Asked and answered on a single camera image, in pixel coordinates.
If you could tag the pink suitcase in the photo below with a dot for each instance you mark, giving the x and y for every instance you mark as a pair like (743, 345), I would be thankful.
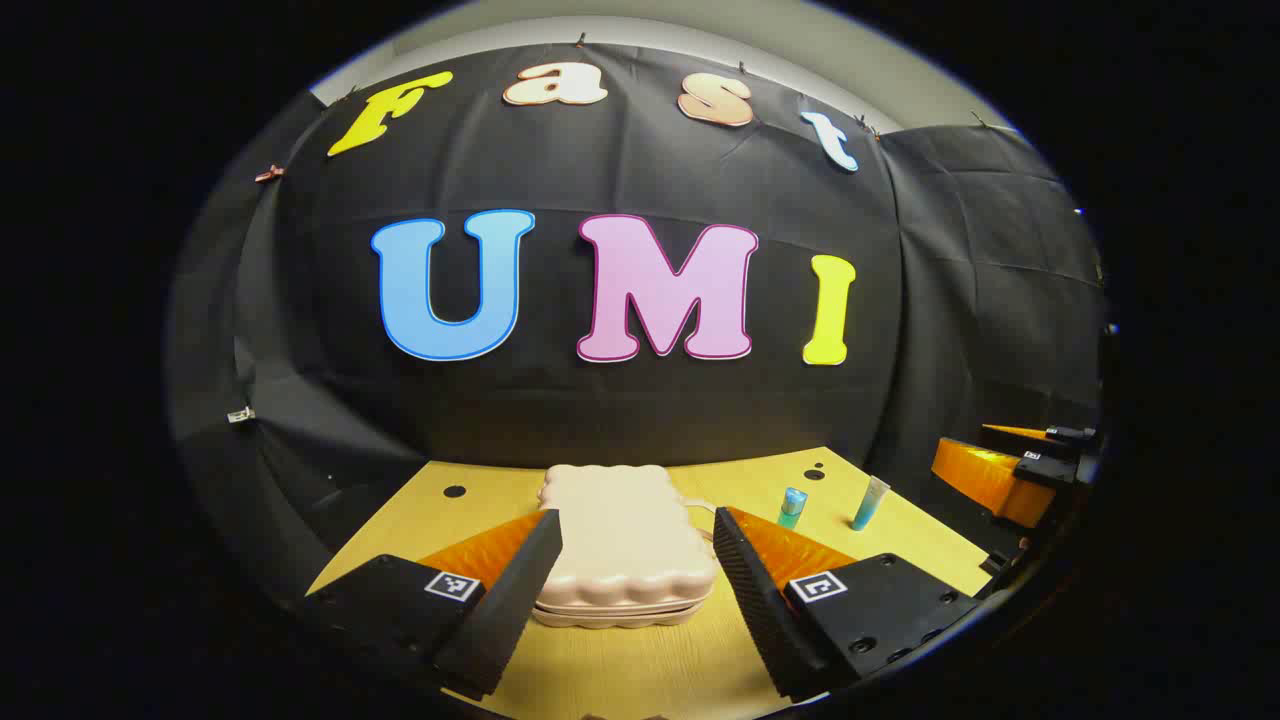
(620, 540)

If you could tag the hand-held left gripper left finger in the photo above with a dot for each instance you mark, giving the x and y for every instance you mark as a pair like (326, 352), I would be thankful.
(510, 600)

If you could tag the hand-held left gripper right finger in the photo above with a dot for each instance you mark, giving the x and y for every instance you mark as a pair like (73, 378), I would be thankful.
(760, 600)

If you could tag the blue skin care bottle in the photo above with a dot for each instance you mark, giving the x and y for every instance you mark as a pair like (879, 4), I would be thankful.
(792, 508)

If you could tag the black backdrop cloth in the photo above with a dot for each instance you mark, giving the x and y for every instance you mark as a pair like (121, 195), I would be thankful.
(620, 400)

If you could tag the blue and white tube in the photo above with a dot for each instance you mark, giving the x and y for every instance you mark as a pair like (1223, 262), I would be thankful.
(868, 505)

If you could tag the clear backdrop clip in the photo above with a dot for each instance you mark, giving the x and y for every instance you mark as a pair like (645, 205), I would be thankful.
(240, 413)

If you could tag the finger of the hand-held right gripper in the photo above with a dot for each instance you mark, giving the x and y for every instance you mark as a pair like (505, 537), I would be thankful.
(1040, 433)
(985, 475)

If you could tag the brown backdrop clip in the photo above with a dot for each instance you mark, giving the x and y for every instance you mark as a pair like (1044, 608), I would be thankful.
(268, 173)

